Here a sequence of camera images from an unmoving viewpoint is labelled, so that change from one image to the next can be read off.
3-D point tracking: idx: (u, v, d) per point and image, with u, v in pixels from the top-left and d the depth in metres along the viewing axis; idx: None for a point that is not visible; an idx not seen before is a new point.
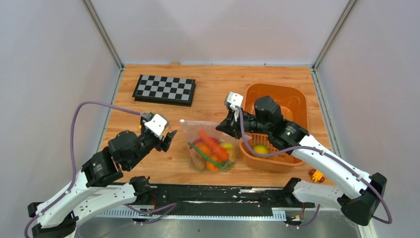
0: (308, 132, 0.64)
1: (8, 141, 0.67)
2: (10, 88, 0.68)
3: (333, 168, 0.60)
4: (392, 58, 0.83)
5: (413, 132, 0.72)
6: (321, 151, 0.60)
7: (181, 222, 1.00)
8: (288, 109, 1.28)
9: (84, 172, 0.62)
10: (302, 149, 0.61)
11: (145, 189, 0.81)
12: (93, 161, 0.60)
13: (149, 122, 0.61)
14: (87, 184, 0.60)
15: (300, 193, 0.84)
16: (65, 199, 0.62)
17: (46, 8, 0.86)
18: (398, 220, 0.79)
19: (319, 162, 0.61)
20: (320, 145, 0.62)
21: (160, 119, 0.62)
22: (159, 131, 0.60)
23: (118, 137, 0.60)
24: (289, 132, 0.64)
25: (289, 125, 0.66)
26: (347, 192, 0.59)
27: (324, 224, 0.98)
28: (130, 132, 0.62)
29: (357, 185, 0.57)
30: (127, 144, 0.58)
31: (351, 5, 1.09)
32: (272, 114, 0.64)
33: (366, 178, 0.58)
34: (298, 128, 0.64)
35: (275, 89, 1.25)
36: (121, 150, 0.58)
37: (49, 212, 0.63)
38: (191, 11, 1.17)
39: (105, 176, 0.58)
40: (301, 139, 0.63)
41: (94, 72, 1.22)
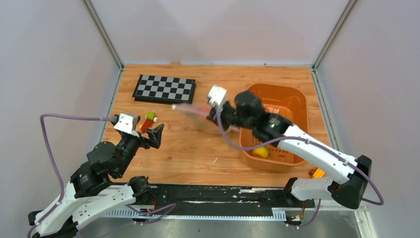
0: (291, 122, 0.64)
1: (8, 142, 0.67)
2: (10, 88, 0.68)
3: (319, 156, 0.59)
4: (392, 58, 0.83)
5: (413, 132, 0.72)
6: (306, 141, 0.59)
7: (181, 222, 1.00)
8: (288, 109, 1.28)
9: (73, 183, 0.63)
10: (287, 140, 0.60)
11: (145, 189, 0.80)
12: (79, 172, 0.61)
13: (117, 124, 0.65)
14: (76, 196, 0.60)
15: (298, 192, 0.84)
16: (58, 210, 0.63)
17: (45, 8, 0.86)
18: (399, 220, 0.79)
19: (305, 151, 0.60)
20: (304, 134, 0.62)
21: (125, 118, 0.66)
22: (129, 129, 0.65)
23: (94, 148, 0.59)
24: (273, 124, 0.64)
25: (273, 117, 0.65)
26: (336, 177, 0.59)
27: (324, 224, 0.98)
28: (108, 143, 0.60)
29: (344, 169, 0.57)
30: (104, 156, 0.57)
31: (351, 5, 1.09)
32: (252, 107, 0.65)
33: (351, 162, 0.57)
34: (282, 119, 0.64)
35: (275, 89, 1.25)
36: (98, 164, 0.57)
37: (45, 222, 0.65)
38: (191, 11, 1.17)
39: (92, 186, 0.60)
40: (286, 130, 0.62)
41: (94, 72, 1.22)
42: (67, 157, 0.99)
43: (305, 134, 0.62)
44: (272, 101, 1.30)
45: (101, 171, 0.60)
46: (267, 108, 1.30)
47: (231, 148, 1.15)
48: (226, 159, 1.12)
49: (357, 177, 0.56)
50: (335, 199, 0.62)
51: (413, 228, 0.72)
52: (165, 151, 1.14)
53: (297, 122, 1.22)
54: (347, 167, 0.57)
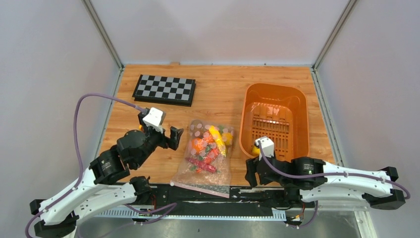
0: (323, 161, 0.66)
1: (7, 142, 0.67)
2: (10, 88, 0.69)
3: (360, 182, 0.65)
4: (392, 59, 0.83)
5: (413, 133, 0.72)
6: (344, 174, 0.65)
7: (181, 222, 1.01)
8: (288, 109, 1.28)
9: (92, 169, 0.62)
10: (330, 179, 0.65)
11: (146, 189, 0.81)
12: (101, 158, 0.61)
13: (146, 116, 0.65)
14: (95, 181, 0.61)
15: (310, 198, 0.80)
16: (71, 195, 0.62)
17: (46, 8, 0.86)
18: (400, 221, 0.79)
19: (346, 184, 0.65)
20: (339, 168, 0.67)
21: (157, 111, 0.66)
22: (156, 122, 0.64)
23: (126, 136, 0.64)
24: (310, 170, 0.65)
25: (305, 163, 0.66)
26: (379, 195, 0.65)
27: (324, 225, 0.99)
28: (137, 131, 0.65)
29: (386, 187, 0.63)
30: (135, 143, 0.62)
31: (351, 5, 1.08)
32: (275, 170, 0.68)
33: (387, 178, 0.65)
34: (314, 162, 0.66)
35: (275, 89, 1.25)
36: (130, 148, 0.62)
37: (54, 209, 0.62)
38: (191, 11, 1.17)
39: (113, 174, 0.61)
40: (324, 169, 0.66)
41: (94, 72, 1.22)
42: (68, 157, 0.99)
43: (339, 167, 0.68)
44: (272, 101, 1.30)
45: (126, 158, 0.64)
46: (267, 108, 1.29)
47: (234, 148, 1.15)
48: (226, 158, 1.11)
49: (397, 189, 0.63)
50: (375, 207, 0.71)
51: (412, 228, 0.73)
52: (166, 151, 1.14)
53: (297, 121, 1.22)
54: (386, 183, 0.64)
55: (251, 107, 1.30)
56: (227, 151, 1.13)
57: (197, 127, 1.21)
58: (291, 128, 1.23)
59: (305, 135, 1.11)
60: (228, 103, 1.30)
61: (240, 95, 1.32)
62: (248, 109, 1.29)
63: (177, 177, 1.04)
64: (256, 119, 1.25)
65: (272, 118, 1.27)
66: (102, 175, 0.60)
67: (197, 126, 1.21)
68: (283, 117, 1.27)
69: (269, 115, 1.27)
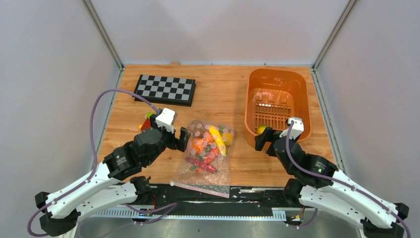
0: (336, 167, 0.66)
1: (7, 141, 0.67)
2: (10, 88, 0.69)
3: (365, 204, 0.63)
4: (392, 58, 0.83)
5: (414, 133, 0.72)
6: (352, 188, 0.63)
7: (181, 222, 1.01)
8: (288, 93, 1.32)
9: (106, 164, 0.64)
10: (335, 185, 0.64)
11: (146, 189, 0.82)
12: (117, 153, 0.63)
13: (160, 115, 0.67)
14: (109, 175, 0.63)
15: (308, 202, 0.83)
16: (83, 188, 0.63)
17: (46, 8, 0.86)
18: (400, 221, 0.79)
19: (348, 197, 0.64)
20: (349, 180, 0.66)
21: (169, 110, 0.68)
22: (169, 121, 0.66)
23: (142, 132, 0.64)
24: (321, 168, 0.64)
25: (318, 160, 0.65)
26: (379, 224, 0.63)
27: (324, 225, 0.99)
28: (153, 129, 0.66)
29: (388, 218, 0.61)
30: (153, 139, 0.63)
31: (351, 5, 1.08)
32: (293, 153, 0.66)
33: (394, 210, 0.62)
34: (327, 163, 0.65)
35: (276, 75, 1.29)
36: (147, 144, 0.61)
37: (63, 202, 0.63)
38: (191, 11, 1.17)
39: (127, 169, 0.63)
40: (333, 174, 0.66)
41: (94, 72, 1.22)
42: (68, 157, 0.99)
43: (350, 179, 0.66)
44: (272, 87, 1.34)
45: (141, 155, 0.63)
46: (267, 93, 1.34)
47: (234, 148, 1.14)
48: (226, 158, 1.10)
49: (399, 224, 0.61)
50: (369, 234, 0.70)
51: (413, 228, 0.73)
52: (165, 151, 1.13)
53: (297, 104, 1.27)
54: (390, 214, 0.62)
55: (254, 92, 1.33)
56: (227, 151, 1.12)
57: (197, 127, 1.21)
58: (293, 110, 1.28)
59: (307, 119, 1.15)
60: (228, 103, 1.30)
61: (240, 95, 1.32)
62: (251, 94, 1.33)
63: (177, 177, 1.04)
64: (258, 104, 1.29)
65: (273, 103, 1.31)
66: (117, 170, 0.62)
67: (197, 126, 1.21)
68: (283, 101, 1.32)
69: (270, 101, 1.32)
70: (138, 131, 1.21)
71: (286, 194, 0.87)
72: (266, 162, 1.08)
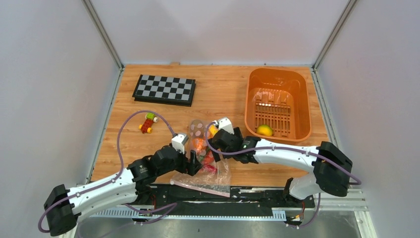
0: (259, 138, 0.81)
1: (6, 141, 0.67)
2: (10, 87, 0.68)
3: (286, 154, 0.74)
4: (393, 58, 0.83)
5: (414, 132, 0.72)
6: (271, 148, 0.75)
7: (180, 222, 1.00)
8: (288, 93, 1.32)
9: (130, 170, 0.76)
10: (257, 152, 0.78)
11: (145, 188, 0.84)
12: (139, 163, 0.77)
13: (176, 136, 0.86)
14: (134, 180, 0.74)
15: (295, 191, 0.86)
16: (109, 186, 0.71)
17: (46, 9, 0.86)
18: (400, 222, 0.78)
19: (274, 156, 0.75)
20: (271, 143, 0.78)
21: (181, 133, 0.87)
22: (181, 140, 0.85)
23: (164, 148, 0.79)
24: (245, 144, 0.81)
25: (245, 140, 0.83)
26: (308, 168, 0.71)
27: (324, 224, 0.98)
28: (170, 147, 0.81)
29: (308, 159, 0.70)
30: (171, 154, 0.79)
31: (351, 5, 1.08)
32: (224, 139, 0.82)
33: (312, 150, 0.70)
34: (251, 139, 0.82)
35: (275, 75, 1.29)
36: (166, 158, 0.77)
37: (86, 196, 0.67)
38: (191, 12, 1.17)
39: (145, 178, 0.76)
40: (256, 144, 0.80)
41: (94, 72, 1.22)
42: (68, 157, 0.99)
43: (272, 143, 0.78)
44: (272, 87, 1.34)
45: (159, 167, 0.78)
46: (267, 94, 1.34)
47: None
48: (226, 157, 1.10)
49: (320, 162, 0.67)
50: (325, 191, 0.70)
51: (413, 229, 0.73)
52: None
53: (297, 104, 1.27)
54: (310, 156, 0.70)
55: (254, 92, 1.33)
56: None
57: (197, 127, 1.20)
58: (293, 109, 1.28)
59: (307, 120, 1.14)
60: (228, 103, 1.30)
61: (240, 95, 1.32)
62: (252, 94, 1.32)
63: (177, 177, 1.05)
64: (258, 104, 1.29)
65: (273, 102, 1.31)
66: (139, 177, 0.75)
67: (197, 126, 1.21)
68: (283, 101, 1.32)
69: (271, 100, 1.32)
70: (138, 131, 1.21)
71: (286, 195, 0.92)
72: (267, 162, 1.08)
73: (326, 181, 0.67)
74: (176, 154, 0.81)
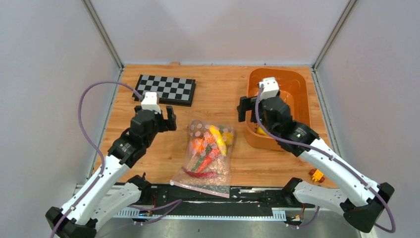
0: (317, 135, 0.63)
1: (6, 141, 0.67)
2: (10, 88, 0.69)
3: (342, 175, 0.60)
4: (392, 58, 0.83)
5: (414, 132, 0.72)
6: (331, 157, 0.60)
7: (180, 222, 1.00)
8: (288, 93, 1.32)
9: (113, 154, 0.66)
10: (311, 151, 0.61)
11: (144, 183, 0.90)
12: (119, 142, 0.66)
13: (143, 100, 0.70)
14: (121, 162, 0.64)
15: (301, 194, 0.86)
16: (99, 183, 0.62)
17: (46, 9, 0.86)
18: (401, 222, 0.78)
19: (328, 167, 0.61)
20: (329, 149, 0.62)
21: (149, 92, 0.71)
22: (154, 100, 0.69)
23: (137, 114, 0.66)
24: (299, 134, 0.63)
25: (299, 127, 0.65)
26: (355, 200, 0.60)
27: (324, 225, 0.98)
28: (144, 109, 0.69)
29: (364, 193, 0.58)
30: (147, 116, 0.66)
31: (351, 5, 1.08)
32: (281, 114, 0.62)
33: (374, 187, 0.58)
34: (309, 131, 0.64)
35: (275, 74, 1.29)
36: (144, 123, 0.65)
37: (82, 204, 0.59)
38: (191, 12, 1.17)
39: (133, 152, 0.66)
40: (311, 142, 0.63)
41: (94, 72, 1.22)
42: (68, 157, 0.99)
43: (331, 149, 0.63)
44: None
45: (143, 135, 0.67)
46: None
47: (234, 148, 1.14)
48: (226, 157, 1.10)
49: (377, 203, 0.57)
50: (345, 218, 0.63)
51: (412, 229, 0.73)
52: (166, 151, 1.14)
53: (297, 104, 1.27)
54: (368, 191, 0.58)
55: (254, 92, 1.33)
56: (227, 151, 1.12)
57: (197, 127, 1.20)
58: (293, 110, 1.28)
59: (307, 120, 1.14)
60: (228, 103, 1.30)
61: (240, 95, 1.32)
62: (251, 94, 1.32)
63: (177, 177, 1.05)
64: None
65: None
66: (126, 155, 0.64)
67: (197, 126, 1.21)
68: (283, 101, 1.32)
69: None
70: None
71: (286, 190, 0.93)
72: (267, 163, 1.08)
73: (361, 216, 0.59)
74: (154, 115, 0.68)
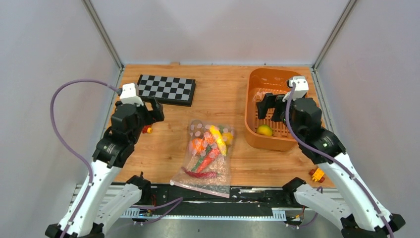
0: (344, 149, 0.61)
1: (6, 141, 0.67)
2: (10, 87, 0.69)
3: (357, 197, 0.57)
4: (392, 58, 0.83)
5: (414, 132, 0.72)
6: (351, 176, 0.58)
7: (180, 222, 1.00)
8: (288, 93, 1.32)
9: (98, 159, 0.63)
10: (333, 165, 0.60)
11: (144, 182, 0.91)
12: (102, 145, 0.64)
13: (122, 93, 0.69)
14: (109, 165, 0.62)
15: (301, 197, 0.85)
16: (91, 192, 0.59)
17: (45, 9, 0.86)
18: (401, 221, 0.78)
19: (344, 184, 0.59)
20: (352, 168, 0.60)
21: (126, 85, 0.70)
22: (133, 92, 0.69)
23: (116, 112, 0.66)
24: (325, 143, 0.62)
25: (327, 135, 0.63)
26: (363, 223, 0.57)
27: (324, 225, 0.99)
28: (124, 106, 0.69)
29: (374, 220, 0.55)
30: (128, 112, 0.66)
31: (351, 5, 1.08)
32: (310, 117, 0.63)
33: (386, 216, 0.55)
34: (336, 142, 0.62)
35: (275, 75, 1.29)
36: (127, 118, 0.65)
37: (80, 215, 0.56)
38: (191, 11, 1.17)
39: (121, 151, 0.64)
40: (337, 155, 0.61)
41: (94, 72, 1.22)
42: (68, 157, 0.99)
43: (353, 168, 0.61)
44: (272, 87, 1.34)
45: (127, 131, 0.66)
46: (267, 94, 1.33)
47: (234, 148, 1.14)
48: (226, 157, 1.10)
49: (383, 232, 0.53)
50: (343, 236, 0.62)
51: (412, 229, 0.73)
52: (166, 152, 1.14)
53: None
54: (379, 218, 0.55)
55: (254, 92, 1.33)
56: (227, 151, 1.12)
57: (197, 127, 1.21)
58: None
59: None
60: (228, 103, 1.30)
61: (240, 95, 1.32)
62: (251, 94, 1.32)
63: (177, 177, 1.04)
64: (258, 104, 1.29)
65: None
66: (112, 156, 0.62)
67: (197, 126, 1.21)
68: None
69: None
70: None
71: (286, 187, 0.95)
72: (267, 162, 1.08)
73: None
74: (135, 108, 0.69)
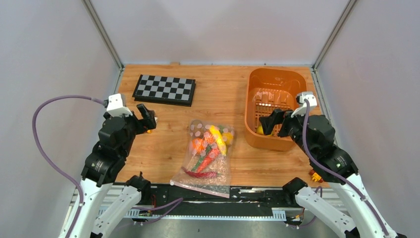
0: (357, 170, 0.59)
1: (6, 141, 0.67)
2: (10, 87, 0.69)
3: (366, 217, 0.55)
4: (392, 59, 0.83)
5: (414, 132, 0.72)
6: (363, 197, 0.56)
7: (180, 222, 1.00)
8: (288, 93, 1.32)
9: (88, 177, 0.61)
10: (345, 186, 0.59)
11: (143, 182, 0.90)
12: (90, 162, 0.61)
13: (109, 105, 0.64)
14: (98, 184, 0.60)
15: (303, 200, 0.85)
16: (83, 211, 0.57)
17: (45, 9, 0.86)
18: (400, 221, 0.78)
19: (353, 203, 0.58)
20: (364, 189, 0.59)
21: (112, 95, 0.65)
22: (120, 103, 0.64)
23: (104, 126, 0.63)
24: (339, 163, 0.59)
25: (340, 155, 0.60)
26: None
27: (323, 224, 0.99)
28: (112, 119, 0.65)
29: None
30: (116, 126, 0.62)
31: (351, 5, 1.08)
32: (323, 136, 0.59)
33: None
34: (349, 163, 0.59)
35: (275, 75, 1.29)
36: (115, 133, 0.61)
37: (75, 235, 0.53)
38: (191, 11, 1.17)
39: (110, 168, 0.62)
40: (348, 176, 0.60)
41: (93, 72, 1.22)
42: (68, 157, 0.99)
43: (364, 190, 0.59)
44: (272, 87, 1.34)
45: (117, 147, 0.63)
46: (267, 94, 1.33)
47: (235, 148, 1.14)
48: (227, 157, 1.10)
49: None
50: None
51: (411, 228, 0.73)
52: (166, 151, 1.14)
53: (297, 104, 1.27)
54: None
55: (254, 92, 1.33)
56: (227, 151, 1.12)
57: (197, 127, 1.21)
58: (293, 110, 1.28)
59: None
60: (228, 103, 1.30)
61: (240, 95, 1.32)
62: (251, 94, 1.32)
63: (177, 177, 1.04)
64: (258, 104, 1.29)
65: (273, 102, 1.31)
66: (101, 174, 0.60)
67: (197, 126, 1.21)
68: (283, 101, 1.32)
69: (271, 100, 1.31)
70: None
71: (286, 187, 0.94)
72: (267, 163, 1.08)
73: None
74: (124, 121, 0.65)
